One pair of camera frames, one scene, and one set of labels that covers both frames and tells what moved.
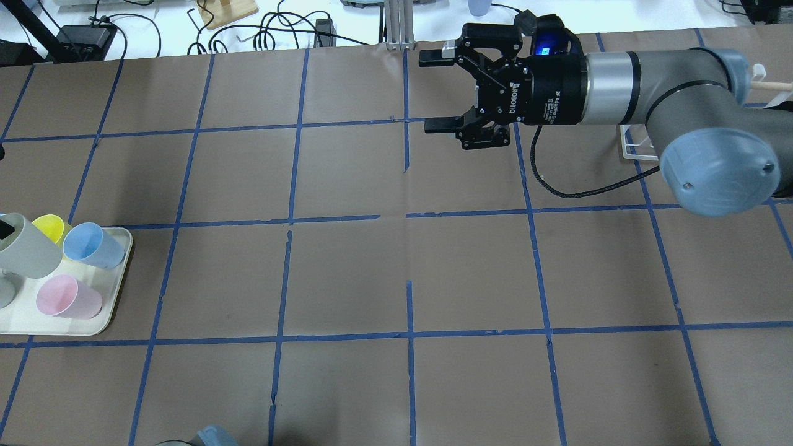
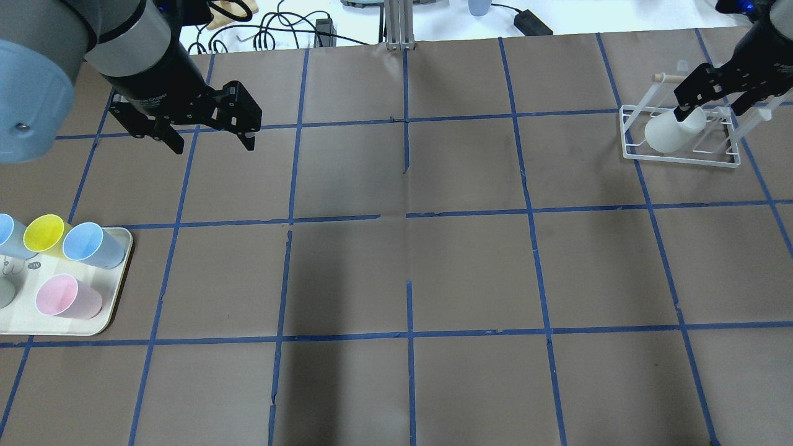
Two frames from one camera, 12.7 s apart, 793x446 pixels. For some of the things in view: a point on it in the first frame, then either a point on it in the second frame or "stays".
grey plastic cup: x=26 y=249 → x=8 y=287
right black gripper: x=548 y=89 → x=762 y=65
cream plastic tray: x=23 y=316 stays
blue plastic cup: x=88 y=241 stays
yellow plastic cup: x=53 y=227 stays
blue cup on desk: x=479 y=7 stays
